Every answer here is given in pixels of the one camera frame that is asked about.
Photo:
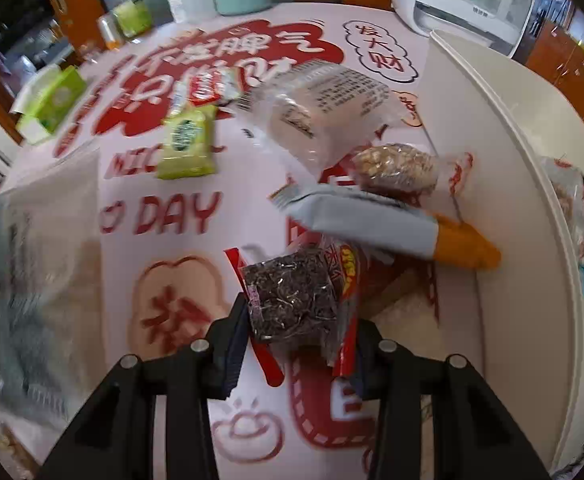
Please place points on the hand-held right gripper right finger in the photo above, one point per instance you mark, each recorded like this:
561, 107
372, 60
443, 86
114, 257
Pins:
371, 362

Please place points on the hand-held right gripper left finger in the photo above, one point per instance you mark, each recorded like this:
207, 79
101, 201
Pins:
234, 355

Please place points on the light blue snack packet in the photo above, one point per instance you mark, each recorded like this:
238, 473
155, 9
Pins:
42, 270

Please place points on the dark seed snack packet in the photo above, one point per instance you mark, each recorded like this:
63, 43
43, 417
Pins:
292, 295

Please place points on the grey orange snack packet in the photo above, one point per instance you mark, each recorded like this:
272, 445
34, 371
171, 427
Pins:
371, 220

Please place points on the peanut brittle clear packet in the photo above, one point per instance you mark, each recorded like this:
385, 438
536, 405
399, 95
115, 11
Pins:
396, 167

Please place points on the white plastic bin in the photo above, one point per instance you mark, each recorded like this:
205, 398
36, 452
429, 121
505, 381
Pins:
516, 210

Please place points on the green tissue box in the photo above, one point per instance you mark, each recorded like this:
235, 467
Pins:
52, 102

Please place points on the small green snack packet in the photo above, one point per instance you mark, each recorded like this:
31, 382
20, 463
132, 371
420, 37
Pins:
188, 142

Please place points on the large clear bread packet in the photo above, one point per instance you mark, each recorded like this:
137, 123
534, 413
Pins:
322, 110

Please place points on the red white wafer packet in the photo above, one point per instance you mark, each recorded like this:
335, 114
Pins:
214, 87

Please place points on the metal can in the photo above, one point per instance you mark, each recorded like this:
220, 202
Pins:
109, 32

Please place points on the clear bottle green label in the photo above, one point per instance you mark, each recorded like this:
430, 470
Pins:
132, 15

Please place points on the white steriliser cabinet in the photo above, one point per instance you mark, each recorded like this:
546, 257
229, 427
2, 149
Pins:
471, 5

